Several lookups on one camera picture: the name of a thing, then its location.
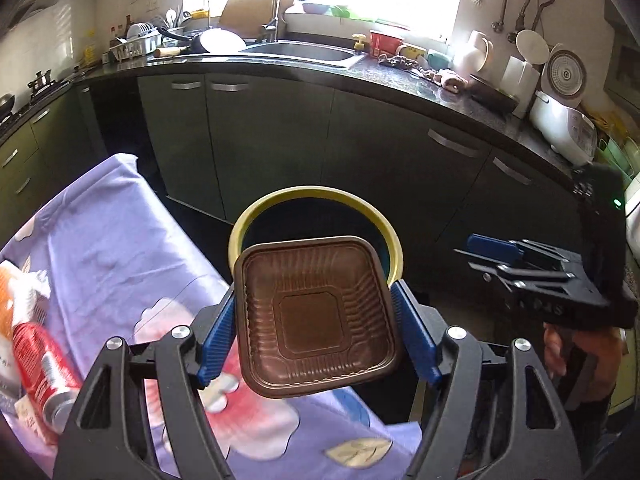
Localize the white rice cooker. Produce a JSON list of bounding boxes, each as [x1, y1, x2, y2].
[[529, 91, 599, 167]]

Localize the white round plate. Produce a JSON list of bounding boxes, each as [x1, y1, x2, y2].
[[200, 28, 247, 54]]

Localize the green kitchen cabinets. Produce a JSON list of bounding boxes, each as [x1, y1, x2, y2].
[[0, 72, 581, 261]]

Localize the purple floral tablecloth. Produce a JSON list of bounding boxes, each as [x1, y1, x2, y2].
[[0, 154, 423, 480]]

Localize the yellow-rimmed trash bin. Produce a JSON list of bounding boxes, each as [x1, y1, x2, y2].
[[227, 186, 405, 285]]

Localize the white pitcher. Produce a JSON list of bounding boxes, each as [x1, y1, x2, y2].
[[452, 30, 496, 81]]

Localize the gas stove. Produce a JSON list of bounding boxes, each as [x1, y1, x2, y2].
[[0, 72, 81, 128]]

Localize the white round hanging lid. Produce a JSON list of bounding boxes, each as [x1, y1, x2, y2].
[[515, 29, 551, 65]]

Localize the white dish rack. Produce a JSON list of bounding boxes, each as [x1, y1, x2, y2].
[[109, 22, 163, 62]]

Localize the black frying pan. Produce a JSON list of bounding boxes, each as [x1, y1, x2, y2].
[[469, 75, 521, 114]]

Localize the wooden cutting board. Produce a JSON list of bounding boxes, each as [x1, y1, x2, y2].
[[220, 0, 297, 41]]

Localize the brown plastic food tray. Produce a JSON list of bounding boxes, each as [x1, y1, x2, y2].
[[234, 235, 405, 401]]

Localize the patterned round lid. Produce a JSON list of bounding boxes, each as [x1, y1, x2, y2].
[[545, 44, 588, 109]]

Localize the orange sponge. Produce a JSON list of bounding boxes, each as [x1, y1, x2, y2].
[[0, 265, 23, 338]]

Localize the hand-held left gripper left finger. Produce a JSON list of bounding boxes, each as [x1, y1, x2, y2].
[[52, 285, 241, 480]]

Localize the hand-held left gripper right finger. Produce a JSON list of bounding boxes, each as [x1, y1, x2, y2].
[[390, 280, 583, 480]]

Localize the steel kitchen sink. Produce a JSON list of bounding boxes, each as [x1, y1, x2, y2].
[[240, 40, 368, 69]]

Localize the steel faucet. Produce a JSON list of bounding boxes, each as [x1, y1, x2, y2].
[[259, 0, 282, 44]]

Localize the white paper box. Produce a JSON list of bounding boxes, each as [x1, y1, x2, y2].
[[501, 55, 542, 119]]

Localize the person's right hand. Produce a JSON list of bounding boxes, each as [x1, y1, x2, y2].
[[542, 325, 623, 403]]

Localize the red bowl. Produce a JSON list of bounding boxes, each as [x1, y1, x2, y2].
[[370, 30, 406, 57]]

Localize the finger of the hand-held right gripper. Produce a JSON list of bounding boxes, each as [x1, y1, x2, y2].
[[454, 249, 576, 287], [467, 234, 583, 273]]

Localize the red drink can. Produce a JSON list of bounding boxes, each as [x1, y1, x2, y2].
[[11, 321, 83, 426]]

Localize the dark kitchen countertop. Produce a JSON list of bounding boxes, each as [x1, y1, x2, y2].
[[0, 47, 591, 181]]

